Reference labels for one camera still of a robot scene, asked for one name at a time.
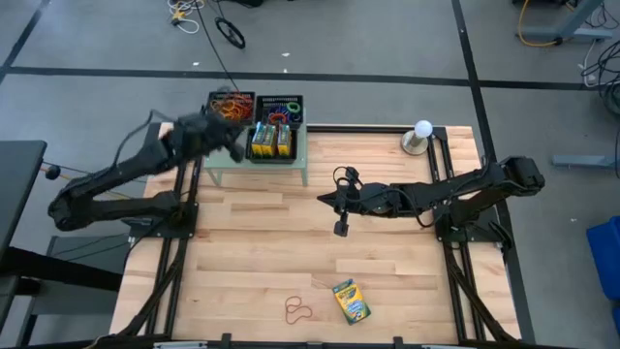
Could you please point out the blue plastic bin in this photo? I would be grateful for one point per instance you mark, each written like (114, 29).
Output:
(605, 262)

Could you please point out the blue coil wrist band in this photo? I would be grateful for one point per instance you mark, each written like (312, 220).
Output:
(271, 109)

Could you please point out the orange rubber band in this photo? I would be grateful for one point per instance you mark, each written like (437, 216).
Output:
(220, 107)

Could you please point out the grey desk leg frame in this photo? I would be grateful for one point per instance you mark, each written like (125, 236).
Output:
(586, 33)

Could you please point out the orange coil wrist band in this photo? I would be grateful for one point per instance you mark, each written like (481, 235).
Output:
(271, 117)

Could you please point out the grey metal foot bar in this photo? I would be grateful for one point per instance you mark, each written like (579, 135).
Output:
(581, 161)

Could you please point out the yellow green crayon box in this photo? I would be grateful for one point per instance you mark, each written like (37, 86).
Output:
(351, 301)

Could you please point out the green perforated metal shelf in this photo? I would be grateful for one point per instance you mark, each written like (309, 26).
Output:
(271, 166)

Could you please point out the black round knob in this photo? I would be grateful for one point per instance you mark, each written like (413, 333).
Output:
(52, 171)

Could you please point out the green coil wrist band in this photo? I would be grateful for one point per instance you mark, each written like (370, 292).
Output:
(289, 107)

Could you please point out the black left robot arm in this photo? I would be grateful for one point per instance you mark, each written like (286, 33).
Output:
(121, 174)

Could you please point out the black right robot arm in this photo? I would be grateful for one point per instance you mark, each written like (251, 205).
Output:
(460, 194)

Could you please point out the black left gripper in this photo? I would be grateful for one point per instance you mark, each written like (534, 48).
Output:
(220, 133)

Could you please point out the black side desk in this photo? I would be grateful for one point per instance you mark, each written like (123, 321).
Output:
(19, 184)

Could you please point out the white bulb on metal stand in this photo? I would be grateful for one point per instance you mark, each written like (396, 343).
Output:
(423, 128)

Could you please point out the red rubber band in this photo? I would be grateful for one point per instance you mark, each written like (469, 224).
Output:
(244, 114)
(286, 315)

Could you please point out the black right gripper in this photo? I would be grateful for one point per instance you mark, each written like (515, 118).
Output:
(373, 201)

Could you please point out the yellow rubber band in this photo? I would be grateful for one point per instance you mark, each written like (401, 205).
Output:
(231, 112)

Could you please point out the black plastic mesh basket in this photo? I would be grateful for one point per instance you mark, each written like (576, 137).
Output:
(232, 94)
(271, 160)
(278, 98)

